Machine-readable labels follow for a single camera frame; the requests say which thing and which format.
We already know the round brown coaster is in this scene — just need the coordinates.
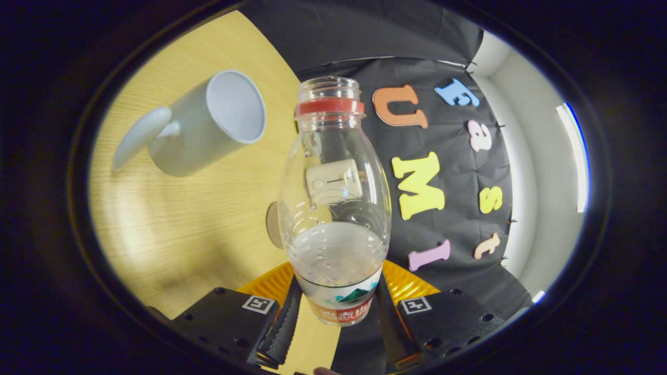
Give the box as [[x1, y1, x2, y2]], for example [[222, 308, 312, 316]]
[[266, 202, 285, 249]]

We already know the wooden table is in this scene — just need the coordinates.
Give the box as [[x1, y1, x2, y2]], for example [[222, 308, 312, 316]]
[[89, 10, 342, 375]]

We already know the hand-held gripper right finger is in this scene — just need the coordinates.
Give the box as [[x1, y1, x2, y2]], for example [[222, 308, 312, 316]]
[[376, 259, 506, 369]]

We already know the clear plastic juice bottle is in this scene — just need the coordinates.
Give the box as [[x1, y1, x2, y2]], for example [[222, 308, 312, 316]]
[[277, 76, 392, 327]]

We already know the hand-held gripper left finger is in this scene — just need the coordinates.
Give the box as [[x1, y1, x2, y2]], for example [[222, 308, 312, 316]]
[[169, 260, 304, 369]]

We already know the white cup with handle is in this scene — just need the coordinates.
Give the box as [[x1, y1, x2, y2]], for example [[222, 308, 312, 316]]
[[112, 69, 267, 178]]

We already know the ceiling light panel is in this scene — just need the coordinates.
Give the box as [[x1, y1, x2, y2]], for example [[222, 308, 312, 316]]
[[555, 103, 590, 214]]

